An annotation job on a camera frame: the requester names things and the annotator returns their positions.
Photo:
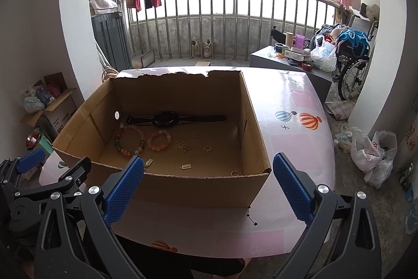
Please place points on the dark blue smart watch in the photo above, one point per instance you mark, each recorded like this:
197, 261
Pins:
166, 118

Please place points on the beige hat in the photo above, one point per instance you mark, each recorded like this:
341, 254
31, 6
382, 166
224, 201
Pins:
372, 11

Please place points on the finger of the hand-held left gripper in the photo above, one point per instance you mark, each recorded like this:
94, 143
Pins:
31, 159
73, 172

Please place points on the grey side table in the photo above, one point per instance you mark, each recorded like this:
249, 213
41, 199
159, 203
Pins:
261, 61

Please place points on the pink printed tablecloth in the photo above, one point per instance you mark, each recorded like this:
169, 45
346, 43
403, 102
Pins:
294, 141

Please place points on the white printed plastic bag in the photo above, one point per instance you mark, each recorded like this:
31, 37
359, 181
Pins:
323, 56

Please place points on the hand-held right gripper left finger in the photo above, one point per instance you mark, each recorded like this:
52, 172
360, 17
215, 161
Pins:
124, 190

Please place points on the small cardboard box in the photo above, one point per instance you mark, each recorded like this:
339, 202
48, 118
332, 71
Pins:
58, 115

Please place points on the flat white box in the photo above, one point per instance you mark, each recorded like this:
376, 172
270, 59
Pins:
297, 53

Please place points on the striped cloth bundle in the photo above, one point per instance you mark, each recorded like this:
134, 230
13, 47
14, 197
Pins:
103, 2

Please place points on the metal bowl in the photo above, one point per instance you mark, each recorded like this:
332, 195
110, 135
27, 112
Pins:
32, 140

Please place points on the clear plastic bag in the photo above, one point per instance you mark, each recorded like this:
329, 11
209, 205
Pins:
365, 151
378, 172
387, 141

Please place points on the wooden block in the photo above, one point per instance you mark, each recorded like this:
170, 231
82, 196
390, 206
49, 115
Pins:
202, 64

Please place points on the gold butterfly pendant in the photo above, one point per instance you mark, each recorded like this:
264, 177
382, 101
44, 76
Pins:
179, 144

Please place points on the large cardboard box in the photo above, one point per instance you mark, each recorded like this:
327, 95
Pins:
196, 192

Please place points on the purple cup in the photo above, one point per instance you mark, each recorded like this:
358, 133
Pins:
299, 42

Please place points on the gold abacus pendant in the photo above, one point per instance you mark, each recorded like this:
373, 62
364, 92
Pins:
185, 167

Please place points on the wheelchair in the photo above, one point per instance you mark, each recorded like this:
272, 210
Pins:
356, 48

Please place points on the white shoe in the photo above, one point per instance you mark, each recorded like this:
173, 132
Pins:
196, 48
207, 49

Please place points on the person's dark pants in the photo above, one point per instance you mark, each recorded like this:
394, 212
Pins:
179, 262

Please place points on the small gold pendant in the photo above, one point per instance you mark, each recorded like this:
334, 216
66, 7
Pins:
187, 149

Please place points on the checked paper sheet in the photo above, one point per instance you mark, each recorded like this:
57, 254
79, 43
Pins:
339, 109

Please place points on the grey cabinet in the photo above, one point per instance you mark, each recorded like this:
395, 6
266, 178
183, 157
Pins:
109, 40

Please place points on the silver rectangular pendant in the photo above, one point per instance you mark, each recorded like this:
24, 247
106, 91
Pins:
149, 162

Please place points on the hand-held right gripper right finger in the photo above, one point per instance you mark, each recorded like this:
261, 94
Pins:
294, 190

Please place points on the blue white plastic bag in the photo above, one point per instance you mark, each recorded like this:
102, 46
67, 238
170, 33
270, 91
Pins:
32, 104

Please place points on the pile of clothes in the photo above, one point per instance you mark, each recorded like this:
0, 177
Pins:
349, 35

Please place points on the small framed panel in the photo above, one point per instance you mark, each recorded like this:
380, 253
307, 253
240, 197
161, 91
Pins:
147, 58

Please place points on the red round tin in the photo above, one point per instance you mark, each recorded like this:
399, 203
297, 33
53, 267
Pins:
307, 66

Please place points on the beige cylinder cup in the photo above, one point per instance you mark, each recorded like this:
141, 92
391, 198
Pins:
290, 39

